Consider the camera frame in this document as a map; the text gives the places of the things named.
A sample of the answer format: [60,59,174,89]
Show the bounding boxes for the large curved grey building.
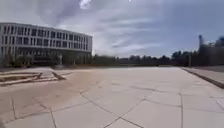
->
[0,22,94,67]

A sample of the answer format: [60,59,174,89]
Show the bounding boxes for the stone bordered planting beds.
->
[0,70,67,87]

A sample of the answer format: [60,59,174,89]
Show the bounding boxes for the row of trees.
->
[91,36,224,67]

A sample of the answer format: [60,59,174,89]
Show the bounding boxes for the dark kerb strip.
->
[181,67,224,90]

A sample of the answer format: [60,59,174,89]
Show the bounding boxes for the trees before building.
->
[0,49,93,69]

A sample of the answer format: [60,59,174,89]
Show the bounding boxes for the grey stone slab plaza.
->
[0,66,224,128]

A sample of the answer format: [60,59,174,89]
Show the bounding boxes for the tall chimney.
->
[198,34,204,48]

